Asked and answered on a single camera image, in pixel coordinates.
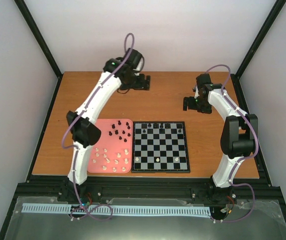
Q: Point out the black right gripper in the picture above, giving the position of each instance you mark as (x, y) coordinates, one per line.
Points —
(207, 109)

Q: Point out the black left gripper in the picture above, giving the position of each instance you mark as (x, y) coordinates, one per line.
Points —
(140, 85)

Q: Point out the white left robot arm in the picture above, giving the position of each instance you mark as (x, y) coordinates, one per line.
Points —
(82, 134)

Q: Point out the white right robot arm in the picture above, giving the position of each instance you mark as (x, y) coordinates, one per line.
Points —
(239, 135)

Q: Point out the black white chessboard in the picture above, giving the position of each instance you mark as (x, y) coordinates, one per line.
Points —
(166, 144)

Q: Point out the pink plastic tray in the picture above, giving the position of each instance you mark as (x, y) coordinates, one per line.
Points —
(113, 145)

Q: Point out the right black corner post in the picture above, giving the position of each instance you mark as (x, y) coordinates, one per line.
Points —
(267, 24)

